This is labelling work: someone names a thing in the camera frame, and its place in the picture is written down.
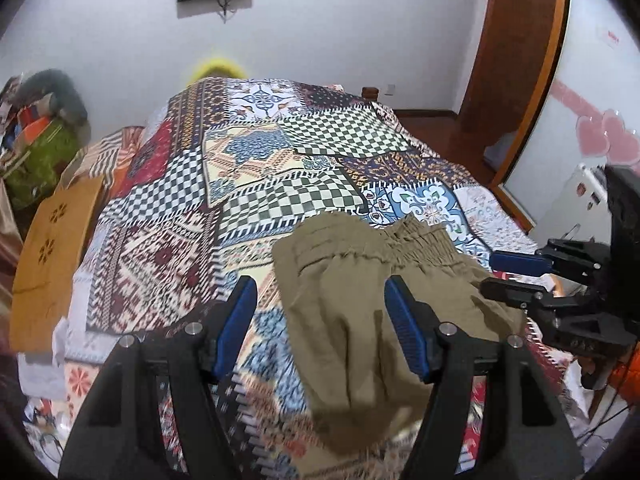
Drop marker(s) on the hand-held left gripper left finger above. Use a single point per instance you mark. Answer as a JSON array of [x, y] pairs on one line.
[[235, 330]]

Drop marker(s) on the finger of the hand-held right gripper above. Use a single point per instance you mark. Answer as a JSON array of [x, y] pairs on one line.
[[505, 291], [517, 262]]

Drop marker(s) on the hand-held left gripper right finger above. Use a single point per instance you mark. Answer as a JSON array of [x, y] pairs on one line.
[[405, 330]]

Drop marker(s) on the olive green shorts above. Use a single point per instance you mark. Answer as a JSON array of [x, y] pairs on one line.
[[350, 320]]

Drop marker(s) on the white appliance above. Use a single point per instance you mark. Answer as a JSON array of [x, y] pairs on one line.
[[587, 210]]

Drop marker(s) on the orange object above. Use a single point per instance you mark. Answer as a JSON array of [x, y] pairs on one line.
[[602, 375]]

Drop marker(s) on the patchwork patterned blanket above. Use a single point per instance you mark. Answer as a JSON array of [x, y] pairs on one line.
[[165, 240]]

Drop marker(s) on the pink heart stickers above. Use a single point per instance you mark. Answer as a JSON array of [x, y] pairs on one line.
[[595, 135]]

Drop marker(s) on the wooden lap table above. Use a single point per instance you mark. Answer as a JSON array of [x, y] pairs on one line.
[[50, 260]]

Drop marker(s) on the brown wooden door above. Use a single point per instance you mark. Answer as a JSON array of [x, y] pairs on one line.
[[515, 60]]

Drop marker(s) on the wooden bedpost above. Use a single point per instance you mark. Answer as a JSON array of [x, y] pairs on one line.
[[370, 94]]

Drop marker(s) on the white wardrobe door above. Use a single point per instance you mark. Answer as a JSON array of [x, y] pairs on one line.
[[585, 35]]

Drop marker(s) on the green patterned bag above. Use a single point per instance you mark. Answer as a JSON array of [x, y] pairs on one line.
[[40, 165]]

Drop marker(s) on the yellow round object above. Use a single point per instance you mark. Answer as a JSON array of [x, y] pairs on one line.
[[215, 67]]

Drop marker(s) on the orange box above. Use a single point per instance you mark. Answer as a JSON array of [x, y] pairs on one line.
[[35, 132]]

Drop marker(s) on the dark fur-hooded coat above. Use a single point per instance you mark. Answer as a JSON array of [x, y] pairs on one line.
[[55, 90]]

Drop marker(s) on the white wall socket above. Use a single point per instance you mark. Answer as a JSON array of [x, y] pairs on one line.
[[390, 90]]

